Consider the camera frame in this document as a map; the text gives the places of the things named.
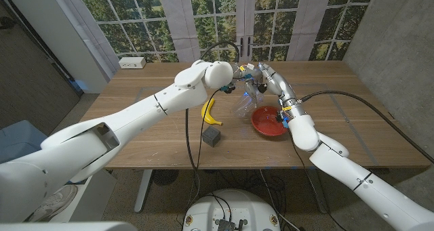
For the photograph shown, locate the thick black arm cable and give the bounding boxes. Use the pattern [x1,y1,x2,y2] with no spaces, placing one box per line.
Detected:
[300,90,434,164]
[184,41,241,191]

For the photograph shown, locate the dark brown door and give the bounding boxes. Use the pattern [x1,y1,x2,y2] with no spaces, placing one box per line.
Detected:
[0,0,84,135]

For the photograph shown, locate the clear pump dispenser bottle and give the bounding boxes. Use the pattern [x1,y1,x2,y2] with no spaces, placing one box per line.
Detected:
[231,81,269,119]

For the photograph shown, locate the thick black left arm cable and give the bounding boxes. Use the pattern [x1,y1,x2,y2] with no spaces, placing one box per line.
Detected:
[184,41,241,191]

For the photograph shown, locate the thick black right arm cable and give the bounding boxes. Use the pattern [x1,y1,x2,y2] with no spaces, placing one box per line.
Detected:
[300,90,434,164]

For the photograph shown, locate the white robot torso base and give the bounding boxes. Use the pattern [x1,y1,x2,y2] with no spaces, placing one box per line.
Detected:
[182,188,281,231]

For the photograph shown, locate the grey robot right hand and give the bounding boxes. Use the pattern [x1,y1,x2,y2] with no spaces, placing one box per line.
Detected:
[257,62,298,107]

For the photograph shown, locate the black round fan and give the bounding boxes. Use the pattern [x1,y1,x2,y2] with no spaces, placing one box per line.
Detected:
[152,169,180,186]

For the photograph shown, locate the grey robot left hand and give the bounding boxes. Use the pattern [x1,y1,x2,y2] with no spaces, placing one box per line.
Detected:
[232,64,264,97]

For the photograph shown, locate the dark grey block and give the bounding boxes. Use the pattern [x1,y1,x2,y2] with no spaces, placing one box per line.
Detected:
[201,125,222,148]

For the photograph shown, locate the red bowl plate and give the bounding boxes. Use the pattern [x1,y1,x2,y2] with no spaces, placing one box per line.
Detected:
[251,105,289,138]

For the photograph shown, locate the blue plastic bin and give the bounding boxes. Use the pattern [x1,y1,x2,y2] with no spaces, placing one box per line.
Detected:
[0,119,48,164]

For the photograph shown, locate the thin black left wrist cable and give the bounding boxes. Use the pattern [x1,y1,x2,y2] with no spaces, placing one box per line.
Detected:
[196,90,221,205]

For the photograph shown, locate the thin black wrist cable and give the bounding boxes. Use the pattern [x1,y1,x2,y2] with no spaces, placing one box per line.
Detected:
[196,90,221,205]
[290,132,319,205]

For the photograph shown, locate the white table leg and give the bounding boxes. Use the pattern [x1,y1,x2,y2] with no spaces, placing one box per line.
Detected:
[134,169,154,213]

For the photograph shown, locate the printed window backdrop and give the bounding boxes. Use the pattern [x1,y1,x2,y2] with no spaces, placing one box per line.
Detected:
[73,0,378,63]

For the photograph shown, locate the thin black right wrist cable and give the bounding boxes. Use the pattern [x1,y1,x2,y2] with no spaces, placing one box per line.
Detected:
[290,132,319,205]

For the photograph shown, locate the white power strip box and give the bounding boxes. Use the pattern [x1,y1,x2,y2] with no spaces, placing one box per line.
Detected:
[118,56,147,70]

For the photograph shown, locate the white grey sneaker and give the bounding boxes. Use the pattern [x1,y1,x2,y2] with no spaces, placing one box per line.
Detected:
[28,184,79,222]

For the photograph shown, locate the yellow banana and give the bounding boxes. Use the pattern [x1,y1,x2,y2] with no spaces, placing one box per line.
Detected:
[201,98,224,126]

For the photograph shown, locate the grey table leg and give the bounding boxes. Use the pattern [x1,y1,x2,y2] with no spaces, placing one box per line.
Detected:
[307,168,330,214]

